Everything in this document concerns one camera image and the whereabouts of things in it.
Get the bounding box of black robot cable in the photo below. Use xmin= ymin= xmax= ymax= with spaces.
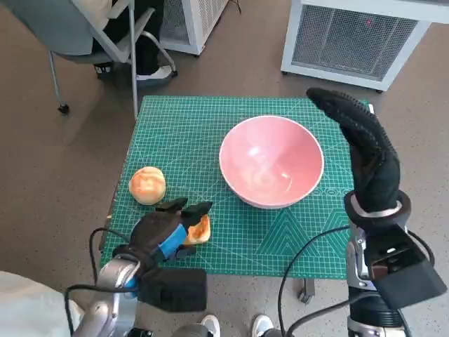
xmin=287 ymin=296 xmax=373 ymax=337
xmin=277 ymin=226 xmax=351 ymax=337
xmin=65 ymin=227 xmax=148 ymax=334

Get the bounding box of grey chair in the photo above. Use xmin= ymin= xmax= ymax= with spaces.
xmin=0 ymin=0 xmax=178 ymax=119

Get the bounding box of white cloth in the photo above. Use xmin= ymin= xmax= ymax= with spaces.
xmin=0 ymin=270 xmax=85 ymax=337

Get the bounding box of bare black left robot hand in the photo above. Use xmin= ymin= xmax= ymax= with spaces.
xmin=130 ymin=197 xmax=214 ymax=263

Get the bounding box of small white mesh cabinet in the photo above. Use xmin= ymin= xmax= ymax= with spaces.
xmin=159 ymin=0 xmax=229 ymax=56

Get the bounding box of person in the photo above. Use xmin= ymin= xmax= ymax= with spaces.
xmin=83 ymin=0 xmax=178 ymax=88

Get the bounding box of large white mesh cabinet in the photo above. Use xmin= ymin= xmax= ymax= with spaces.
xmin=280 ymin=0 xmax=431 ymax=93

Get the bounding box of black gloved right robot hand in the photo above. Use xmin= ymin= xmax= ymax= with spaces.
xmin=306 ymin=87 xmax=401 ymax=214

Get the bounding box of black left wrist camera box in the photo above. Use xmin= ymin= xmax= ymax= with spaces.
xmin=137 ymin=268 xmax=208 ymax=312

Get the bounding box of pink bowl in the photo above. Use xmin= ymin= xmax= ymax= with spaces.
xmin=219 ymin=115 xmax=324 ymax=210

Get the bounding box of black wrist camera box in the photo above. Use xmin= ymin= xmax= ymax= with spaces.
xmin=364 ymin=224 xmax=448 ymax=310
xmin=137 ymin=268 xmax=208 ymax=312

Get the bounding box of green cutting mat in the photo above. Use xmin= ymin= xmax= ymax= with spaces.
xmin=99 ymin=95 xmax=375 ymax=280

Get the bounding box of white shoe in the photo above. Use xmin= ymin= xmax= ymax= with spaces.
xmin=200 ymin=314 xmax=222 ymax=337
xmin=251 ymin=314 xmax=276 ymax=337

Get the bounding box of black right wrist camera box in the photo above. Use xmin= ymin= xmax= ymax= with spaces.
xmin=364 ymin=224 xmax=448 ymax=310

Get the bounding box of metal table leg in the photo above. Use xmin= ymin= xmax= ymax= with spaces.
xmin=298 ymin=279 xmax=316 ymax=305

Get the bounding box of round toy bread bun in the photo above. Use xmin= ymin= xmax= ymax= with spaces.
xmin=128 ymin=166 xmax=167 ymax=204

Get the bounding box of orange rectangular toy bread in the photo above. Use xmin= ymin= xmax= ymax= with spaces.
xmin=182 ymin=214 xmax=213 ymax=246

